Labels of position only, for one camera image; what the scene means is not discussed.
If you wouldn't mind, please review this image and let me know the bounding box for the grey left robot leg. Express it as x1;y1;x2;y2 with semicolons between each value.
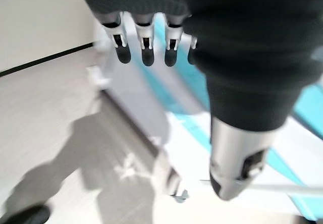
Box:
0;205;51;224

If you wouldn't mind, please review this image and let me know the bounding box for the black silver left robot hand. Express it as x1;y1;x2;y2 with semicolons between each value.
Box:
74;0;323;201

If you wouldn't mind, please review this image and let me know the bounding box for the white blue medical cart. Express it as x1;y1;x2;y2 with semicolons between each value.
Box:
85;12;323;224

